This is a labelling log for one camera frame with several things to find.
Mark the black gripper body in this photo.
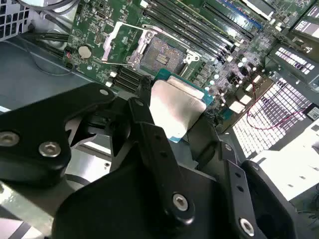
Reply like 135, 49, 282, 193
51, 153, 250, 239

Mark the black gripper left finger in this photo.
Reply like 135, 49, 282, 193
0, 76, 196, 229

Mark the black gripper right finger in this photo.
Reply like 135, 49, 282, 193
187, 115, 303, 239

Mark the silver CPU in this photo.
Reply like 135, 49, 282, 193
149, 67, 216, 144

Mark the metal socket cover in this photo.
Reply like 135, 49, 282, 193
101, 21, 150, 67

